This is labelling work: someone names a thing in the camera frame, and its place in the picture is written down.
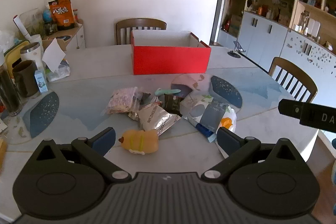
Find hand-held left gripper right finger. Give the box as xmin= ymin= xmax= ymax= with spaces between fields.
xmin=201 ymin=127 xmax=305 ymax=183

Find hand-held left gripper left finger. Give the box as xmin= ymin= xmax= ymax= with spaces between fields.
xmin=34 ymin=127 xmax=132 ymax=184

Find white patterned wipes pack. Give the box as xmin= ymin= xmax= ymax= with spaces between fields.
xmin=183 ymin=94 xmax=237 ymax=144

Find yellow plush toy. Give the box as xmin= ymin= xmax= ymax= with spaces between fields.
xmin=121 ymin=129 xmax=159 ymax=155

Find pink patterned snack packet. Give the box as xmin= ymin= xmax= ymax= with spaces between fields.
xmin=106 ymin=87 xmax=139 ymax=115

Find clear bag of dark snacks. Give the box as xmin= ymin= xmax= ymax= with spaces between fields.
xmin=129 ymin=91 xmax=152 ymax=119

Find silver snack packet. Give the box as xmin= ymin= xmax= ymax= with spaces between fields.
xmin=138 ymin=103 xmax=181 ymax=136

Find black snack packet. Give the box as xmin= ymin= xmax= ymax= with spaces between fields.
xmin=164 ymin=94 xmax=184 ymax=117

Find white cardboard box red edges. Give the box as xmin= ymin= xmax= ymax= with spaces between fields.
xmin=130 ymin=30 xmax=212 ymax=75

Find white marble desktop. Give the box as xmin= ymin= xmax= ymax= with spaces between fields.
xmin=0 ymin=44 xmax=319 ymax=177

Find wooden chair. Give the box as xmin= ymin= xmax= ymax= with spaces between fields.
xmin=268 ymin=57 xmax=318 ymax=104
xmin=115 ymin=18 xmax=167 ymax=45

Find printed table mat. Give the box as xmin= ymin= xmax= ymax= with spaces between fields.
xmin=8 ymin=67 xmax=297 ymax=146

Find teal plastic piece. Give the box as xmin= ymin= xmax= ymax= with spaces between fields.
xmin=154 ymin=88 xmax=181 ymax=96

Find tissue pack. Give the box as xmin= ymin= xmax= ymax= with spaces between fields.
xmin=46 ymin=59 xmax=71 ymax=82

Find small blue white carton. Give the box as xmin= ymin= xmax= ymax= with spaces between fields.
xmin=35 ymin=70 xmax=48 ymax=94

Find grey phone stand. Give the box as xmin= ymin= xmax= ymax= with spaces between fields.
xmin=232 ymin=40 xmax=247 ymax=53

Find white tissue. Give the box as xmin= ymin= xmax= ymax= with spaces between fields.
xmin=42 ymin=38 xmax=66 ymax=73

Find brown mug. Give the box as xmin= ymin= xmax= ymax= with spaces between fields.
xmin=12 ymin=60 xmax=40 ymax=98

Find white wood sideboard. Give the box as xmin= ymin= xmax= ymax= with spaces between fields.
xmin=42 ymin=20 xmax=86 ymax=52

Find white steel-rim thermos cup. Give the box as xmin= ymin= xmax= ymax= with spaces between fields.
xmin=20 ymin=42 xmax=45 ymax=70

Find dark glass jar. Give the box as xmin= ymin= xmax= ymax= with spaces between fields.
xmin=43 ymin=22 xmax=58 ymax=35

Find yellow holder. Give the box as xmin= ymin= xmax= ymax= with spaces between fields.
xmin=4 ymin=40 xmax=30 ymax=77

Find orange snack bag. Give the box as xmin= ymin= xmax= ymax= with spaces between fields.
xmin=48 ymin=0 xmax=75 ymax=31

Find small globe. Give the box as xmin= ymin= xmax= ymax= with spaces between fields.
xmin=42 ymin=9 xmax=53 ymax=23

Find rolled white paper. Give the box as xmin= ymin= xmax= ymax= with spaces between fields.
xmin=13 ymin=15 xmax=32 ymax=42

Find white plastic bag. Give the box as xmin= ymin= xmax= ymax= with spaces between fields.
xmin=0 ymin=30 xmax=17 ymax=49

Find glass fish tank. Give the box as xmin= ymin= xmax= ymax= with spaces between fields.
xmin=18 ymin=7 xmax=45 ymax=36

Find white and wood wall cabinet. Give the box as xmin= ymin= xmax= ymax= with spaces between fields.
xmin=210 ymin=0 xmax=336 ymax=88

